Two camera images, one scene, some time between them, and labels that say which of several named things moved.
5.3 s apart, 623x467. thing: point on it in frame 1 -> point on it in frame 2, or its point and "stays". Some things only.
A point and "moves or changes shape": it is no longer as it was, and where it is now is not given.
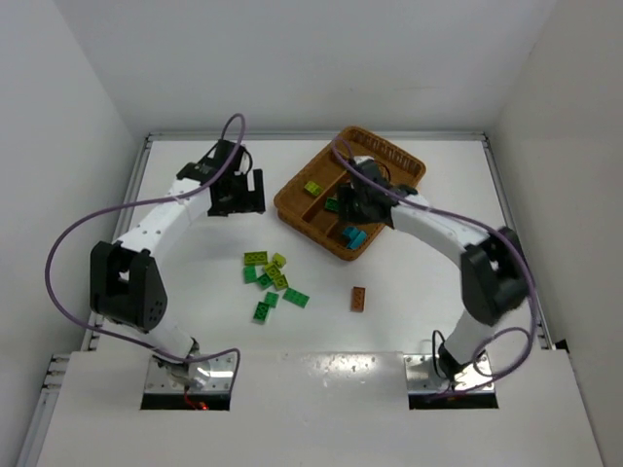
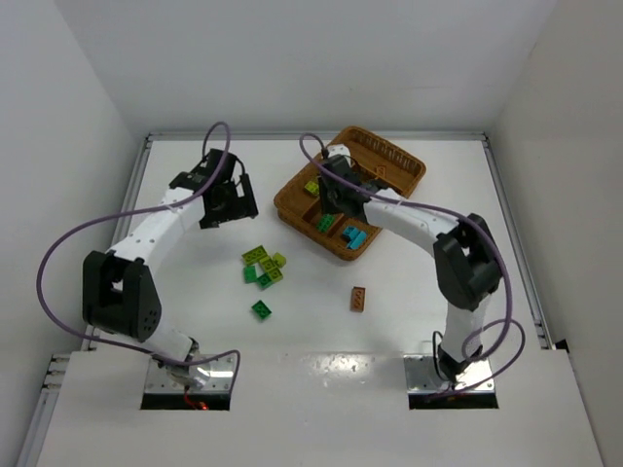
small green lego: (265, 281) stays
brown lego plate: (357, 299) stays
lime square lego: (280, 282) moves or changes shape
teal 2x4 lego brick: (361, 236) stays
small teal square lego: (350, 231) stays
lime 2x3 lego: (313, 188) stays
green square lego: (249, 274) stays
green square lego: (272, 299) -> (325, 223)
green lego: (260, 313) moves or changes shape
